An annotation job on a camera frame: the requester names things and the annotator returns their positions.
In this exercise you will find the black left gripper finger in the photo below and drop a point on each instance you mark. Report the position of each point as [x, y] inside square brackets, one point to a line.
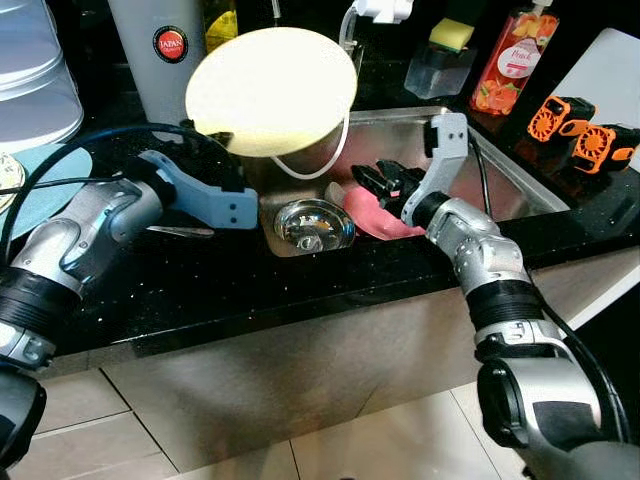
[220, 141]

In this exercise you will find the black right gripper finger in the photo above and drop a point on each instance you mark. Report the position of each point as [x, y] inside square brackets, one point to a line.
[367, 188]
[368, 171]

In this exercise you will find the pink plate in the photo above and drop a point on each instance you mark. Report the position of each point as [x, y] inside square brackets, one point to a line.
[375, 218]

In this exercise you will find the pale yellow plate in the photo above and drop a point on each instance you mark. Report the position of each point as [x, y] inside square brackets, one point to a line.
[275, 90]

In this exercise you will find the light blue plate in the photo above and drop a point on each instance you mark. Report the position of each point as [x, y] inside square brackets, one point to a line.
[40, 185]

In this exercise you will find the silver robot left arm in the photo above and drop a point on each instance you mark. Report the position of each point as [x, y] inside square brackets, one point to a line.
[75, 240]

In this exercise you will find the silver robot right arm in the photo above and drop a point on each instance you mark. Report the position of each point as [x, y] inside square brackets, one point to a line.
[490, 260]

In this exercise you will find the steel bowl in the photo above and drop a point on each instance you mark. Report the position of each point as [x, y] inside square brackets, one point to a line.
[312, 225]

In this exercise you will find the steel serving utensil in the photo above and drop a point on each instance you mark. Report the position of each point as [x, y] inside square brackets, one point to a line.
[180, 231]

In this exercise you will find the grey thermos jug red sticker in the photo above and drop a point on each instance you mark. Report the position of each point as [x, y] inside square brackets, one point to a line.
[150, 85]

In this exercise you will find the stainless steel sink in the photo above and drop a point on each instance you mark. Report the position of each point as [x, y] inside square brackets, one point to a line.
[510, 185]

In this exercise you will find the clear plastic sponge holder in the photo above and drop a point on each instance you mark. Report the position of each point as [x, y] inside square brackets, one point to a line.
[435, 72]

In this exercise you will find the yellow oil bottle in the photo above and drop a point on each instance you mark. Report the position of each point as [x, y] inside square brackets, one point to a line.
[220, 25]

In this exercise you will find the yellow sponge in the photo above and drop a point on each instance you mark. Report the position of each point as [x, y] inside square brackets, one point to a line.
[452, 34]

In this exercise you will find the orange soap pump bottle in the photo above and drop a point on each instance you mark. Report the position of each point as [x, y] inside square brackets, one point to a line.
[510, 65]

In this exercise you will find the white faucet filter head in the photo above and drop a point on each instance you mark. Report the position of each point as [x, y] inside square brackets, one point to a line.
[385, 10]

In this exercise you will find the tiered translucent plastic container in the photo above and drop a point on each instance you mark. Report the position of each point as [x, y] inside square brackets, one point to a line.
[35, 80]

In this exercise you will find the floral print plate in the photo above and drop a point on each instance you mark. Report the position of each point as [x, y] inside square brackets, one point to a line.
[8, 185]

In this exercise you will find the white board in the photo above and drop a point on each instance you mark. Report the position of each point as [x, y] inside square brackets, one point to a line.
[605, 75]

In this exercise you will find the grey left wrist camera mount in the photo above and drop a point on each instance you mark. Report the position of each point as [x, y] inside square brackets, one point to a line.
[215, 200]

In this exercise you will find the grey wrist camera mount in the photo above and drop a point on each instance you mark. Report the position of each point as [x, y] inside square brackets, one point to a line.
[445, 160]
[215, 200]

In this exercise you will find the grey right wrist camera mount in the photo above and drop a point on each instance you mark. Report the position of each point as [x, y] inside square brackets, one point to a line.
[445, 160]

